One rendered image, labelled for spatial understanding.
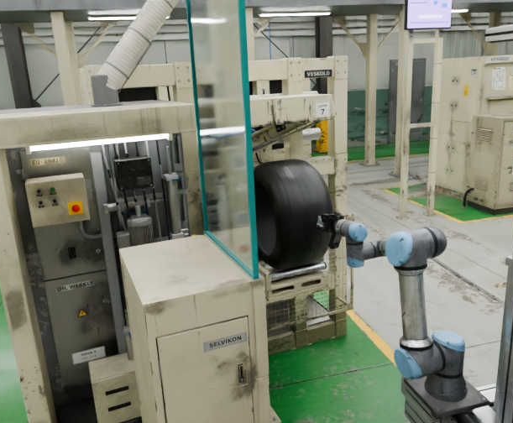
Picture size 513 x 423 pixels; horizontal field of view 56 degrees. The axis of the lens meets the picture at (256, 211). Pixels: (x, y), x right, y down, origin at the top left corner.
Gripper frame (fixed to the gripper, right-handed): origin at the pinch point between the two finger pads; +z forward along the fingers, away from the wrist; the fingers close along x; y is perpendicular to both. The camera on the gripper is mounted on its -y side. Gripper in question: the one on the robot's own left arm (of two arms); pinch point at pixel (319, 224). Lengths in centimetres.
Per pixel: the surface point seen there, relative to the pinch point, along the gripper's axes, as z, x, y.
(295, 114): 42, -13, 54
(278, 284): 16.9, 17.1, -31.4
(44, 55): 938, 112, 233
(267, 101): 41, 4, 62
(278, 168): 18.1, 11.2, 28.0
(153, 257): -23, 84, 5
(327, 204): 2.6, -6.8, 8.8
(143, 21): 39, 65, 103
